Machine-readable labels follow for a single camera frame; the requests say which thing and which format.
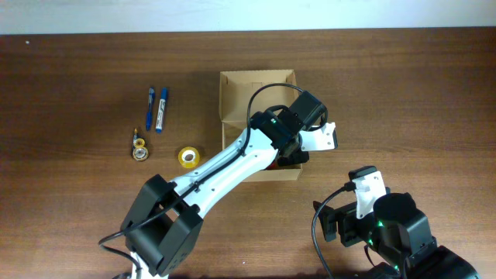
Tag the brown cardboard box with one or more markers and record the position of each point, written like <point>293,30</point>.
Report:
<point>235,90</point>

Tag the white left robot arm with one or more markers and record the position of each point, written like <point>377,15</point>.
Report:
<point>164,221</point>

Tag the yellow clear tape roll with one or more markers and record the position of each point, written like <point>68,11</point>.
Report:
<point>189,157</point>

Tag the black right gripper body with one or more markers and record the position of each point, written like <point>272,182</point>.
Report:
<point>330,222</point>

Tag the red stapler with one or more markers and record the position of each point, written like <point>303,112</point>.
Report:
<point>272,166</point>

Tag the black gold small tape dispenser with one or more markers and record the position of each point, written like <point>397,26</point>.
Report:
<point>139,151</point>

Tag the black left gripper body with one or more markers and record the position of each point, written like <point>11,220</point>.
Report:
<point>296,157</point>

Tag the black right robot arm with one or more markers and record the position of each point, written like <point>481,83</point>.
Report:
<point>399,233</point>

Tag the blue whiteboard marker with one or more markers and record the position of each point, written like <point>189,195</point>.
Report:
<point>161,110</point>

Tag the blue ballpoint pen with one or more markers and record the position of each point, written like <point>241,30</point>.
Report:
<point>149,114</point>

